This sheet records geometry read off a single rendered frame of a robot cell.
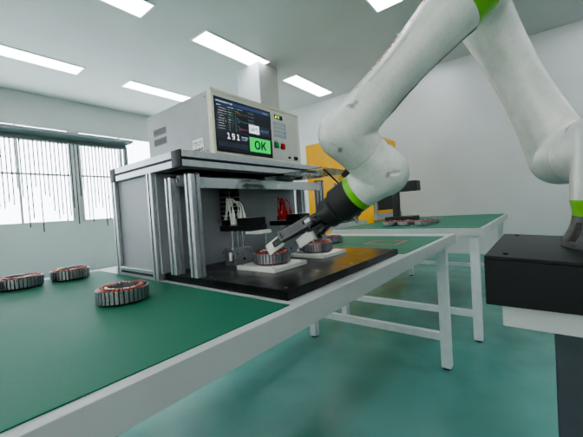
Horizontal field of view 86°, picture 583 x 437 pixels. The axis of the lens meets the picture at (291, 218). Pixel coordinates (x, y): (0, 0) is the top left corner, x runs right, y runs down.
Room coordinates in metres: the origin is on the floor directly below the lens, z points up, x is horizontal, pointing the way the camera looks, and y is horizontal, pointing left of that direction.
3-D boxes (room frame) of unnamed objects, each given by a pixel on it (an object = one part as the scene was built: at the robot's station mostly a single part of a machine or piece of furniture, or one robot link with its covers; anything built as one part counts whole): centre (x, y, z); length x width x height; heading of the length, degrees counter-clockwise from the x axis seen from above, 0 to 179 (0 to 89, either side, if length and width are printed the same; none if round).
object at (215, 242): (1.19, 0.19, 0.92); 0.66 x 0.01 x 0.30; 141
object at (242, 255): (1.03, 0.18, 0.80); 0.08 x 0.05 x 0.06; 141
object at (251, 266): (0.94, 0.07, 0.78); 0.15 x 0.15 x 0.01; 51
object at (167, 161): (1.23, 0.24, 1.09); 0.68 x 0.44 x 0.05; 141
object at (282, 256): (0.94, 0.07, 0.80); 0.11 x 0.11 x 0.04
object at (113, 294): (0.73, 0.40, 0.77); 0.11 x 0.11 x 0.04
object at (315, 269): (1.04, 0.00, 0.76); 0.64 x 0.47 x 0.02; 141
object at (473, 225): (3.01, -1.33, 0.38); 1.85 x 1.10 x 0.75; 141
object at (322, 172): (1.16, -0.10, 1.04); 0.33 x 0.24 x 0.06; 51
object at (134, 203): (1.03, 0.51, 0.91); 0.28 x 0.03 x 0.32; 51
